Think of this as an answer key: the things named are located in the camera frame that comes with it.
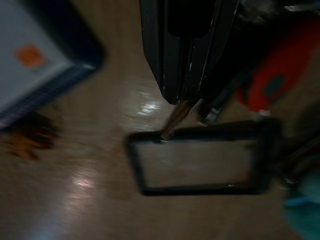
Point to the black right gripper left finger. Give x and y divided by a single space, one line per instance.
160 50

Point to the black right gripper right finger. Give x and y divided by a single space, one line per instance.
212 55

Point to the silver metal key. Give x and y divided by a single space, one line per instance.
175 120
203 110

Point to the black-framed clear key tag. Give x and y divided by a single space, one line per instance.
150 191

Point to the black plastic bag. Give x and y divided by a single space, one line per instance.
275 11

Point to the red plastic object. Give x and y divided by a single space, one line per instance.
295 55

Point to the white box with blue edge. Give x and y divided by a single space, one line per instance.
27 32

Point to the teal blue cloth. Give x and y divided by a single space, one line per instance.
305 212

